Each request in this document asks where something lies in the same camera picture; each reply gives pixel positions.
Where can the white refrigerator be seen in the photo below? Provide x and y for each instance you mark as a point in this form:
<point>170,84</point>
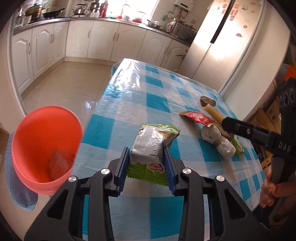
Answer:
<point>231,46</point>

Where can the floral print jar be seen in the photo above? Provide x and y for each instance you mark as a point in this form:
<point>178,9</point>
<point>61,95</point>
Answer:
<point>170,26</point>

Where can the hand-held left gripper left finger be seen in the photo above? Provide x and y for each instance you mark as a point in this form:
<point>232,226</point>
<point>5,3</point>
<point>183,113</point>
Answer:
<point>122,171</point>

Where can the black wok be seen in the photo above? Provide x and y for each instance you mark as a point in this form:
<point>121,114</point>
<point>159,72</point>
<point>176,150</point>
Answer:
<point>53,13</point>

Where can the cooking pot with lid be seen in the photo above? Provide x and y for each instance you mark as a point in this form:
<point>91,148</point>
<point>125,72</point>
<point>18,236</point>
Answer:
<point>34,9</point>

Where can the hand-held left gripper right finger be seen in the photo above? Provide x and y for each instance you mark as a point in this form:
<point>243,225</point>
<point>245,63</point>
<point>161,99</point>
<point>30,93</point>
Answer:
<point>170,171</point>

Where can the cardboard box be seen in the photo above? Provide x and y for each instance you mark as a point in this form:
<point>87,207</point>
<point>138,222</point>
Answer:
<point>266,113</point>

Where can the steel kettle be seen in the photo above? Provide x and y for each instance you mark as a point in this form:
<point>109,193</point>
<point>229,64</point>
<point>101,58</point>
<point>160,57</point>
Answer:
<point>79,11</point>

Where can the steel bowls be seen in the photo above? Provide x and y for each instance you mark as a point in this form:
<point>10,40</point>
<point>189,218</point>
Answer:
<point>155,23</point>

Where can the red sachet wrapper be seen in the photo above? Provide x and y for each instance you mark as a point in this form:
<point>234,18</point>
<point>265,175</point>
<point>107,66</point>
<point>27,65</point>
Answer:
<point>197,117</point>

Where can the red thermos flask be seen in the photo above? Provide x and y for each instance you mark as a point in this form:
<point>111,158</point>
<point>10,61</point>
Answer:
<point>104,9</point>

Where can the white kitchen base cabinets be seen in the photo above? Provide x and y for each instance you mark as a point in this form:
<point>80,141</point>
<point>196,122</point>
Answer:
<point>97,39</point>

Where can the orange plastic bucket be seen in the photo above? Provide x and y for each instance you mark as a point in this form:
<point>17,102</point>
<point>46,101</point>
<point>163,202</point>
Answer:
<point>41,129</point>

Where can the countertop oven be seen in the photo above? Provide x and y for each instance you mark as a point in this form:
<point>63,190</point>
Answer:
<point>185,32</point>

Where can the small green snack wrapper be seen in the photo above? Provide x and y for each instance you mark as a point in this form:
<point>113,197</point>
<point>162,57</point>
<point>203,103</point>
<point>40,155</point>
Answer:
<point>239,147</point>

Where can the beige stick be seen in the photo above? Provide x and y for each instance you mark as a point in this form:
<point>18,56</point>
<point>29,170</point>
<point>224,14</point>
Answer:
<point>214,112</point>

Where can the white water heater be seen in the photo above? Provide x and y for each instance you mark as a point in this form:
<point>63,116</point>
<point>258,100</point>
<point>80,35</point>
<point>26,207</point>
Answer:
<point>182,5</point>

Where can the blue floor mat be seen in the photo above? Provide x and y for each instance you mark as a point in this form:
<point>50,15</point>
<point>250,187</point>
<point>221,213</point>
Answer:
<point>18,185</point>

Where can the green silver snack bag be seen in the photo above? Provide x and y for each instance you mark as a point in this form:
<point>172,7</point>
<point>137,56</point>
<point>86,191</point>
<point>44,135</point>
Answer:
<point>150,143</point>

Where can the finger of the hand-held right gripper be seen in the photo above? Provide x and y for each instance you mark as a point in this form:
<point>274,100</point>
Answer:
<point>245,131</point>

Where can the person's right hand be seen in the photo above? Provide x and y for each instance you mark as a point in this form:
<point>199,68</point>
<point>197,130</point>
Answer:
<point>268,192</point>

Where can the grey stone countertop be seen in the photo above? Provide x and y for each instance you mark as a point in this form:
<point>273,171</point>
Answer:
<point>104,20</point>

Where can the blue white checked tablecloth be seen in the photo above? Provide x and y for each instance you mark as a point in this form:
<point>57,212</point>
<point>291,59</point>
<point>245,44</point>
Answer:
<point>129,104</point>

